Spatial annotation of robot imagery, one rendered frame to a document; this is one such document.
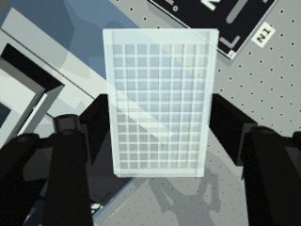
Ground grey perforated base plate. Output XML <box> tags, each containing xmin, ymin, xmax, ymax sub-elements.
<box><xmin>93</xmin><ymin>0</ymin><xmax>301</xmax><ymax>226</ymax></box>

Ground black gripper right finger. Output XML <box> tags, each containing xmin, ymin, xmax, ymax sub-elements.
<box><xmin>209</xmin><ymin>93</ymin><xmax>301</xmax><ymax>226</ymax></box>

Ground white n1 label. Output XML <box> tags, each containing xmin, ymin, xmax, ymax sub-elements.
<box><xmin>252</xmin><ymin>22</ymin><xmax>276</xmax><ymax>48</ymax></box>

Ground clear multi-well plate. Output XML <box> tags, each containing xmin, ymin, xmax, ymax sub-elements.
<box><xmin>103</xmin><ymin>28</ymin><xmax>219</xmax><ymax>177</ymax></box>

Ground white and black benchtop lab machine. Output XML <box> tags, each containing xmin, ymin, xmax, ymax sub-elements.
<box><xmin>0</xmin><ymin>0</ymin><xmax>140</xmax><ymax>220</ymax></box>

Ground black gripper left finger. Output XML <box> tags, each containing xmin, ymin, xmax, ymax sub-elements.
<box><xmin>0</xmin><ymin>94</ymin><xmax>110</xmax><ymax>226</ymax></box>

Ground black rectangular frame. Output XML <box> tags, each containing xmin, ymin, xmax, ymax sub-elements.
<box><xmin>148</xmin><ymin>0</ymin><xmax>277</xmax><ymax>59</ymax></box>

